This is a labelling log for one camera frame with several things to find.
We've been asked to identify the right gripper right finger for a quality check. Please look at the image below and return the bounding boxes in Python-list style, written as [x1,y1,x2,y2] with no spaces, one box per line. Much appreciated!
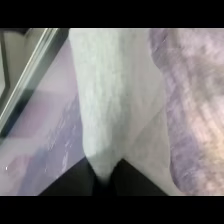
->
[105,157,168,197]

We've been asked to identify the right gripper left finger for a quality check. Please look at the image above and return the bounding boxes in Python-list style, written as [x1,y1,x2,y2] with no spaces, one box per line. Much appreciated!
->
[38,156,102,197]

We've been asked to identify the pale grey pants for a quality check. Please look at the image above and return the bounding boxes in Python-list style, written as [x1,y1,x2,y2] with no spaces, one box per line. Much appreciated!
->
[67,27,178,197]

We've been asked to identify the silver frame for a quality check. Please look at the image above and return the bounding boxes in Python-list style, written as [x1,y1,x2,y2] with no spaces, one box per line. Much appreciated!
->
[0,27,71,138]

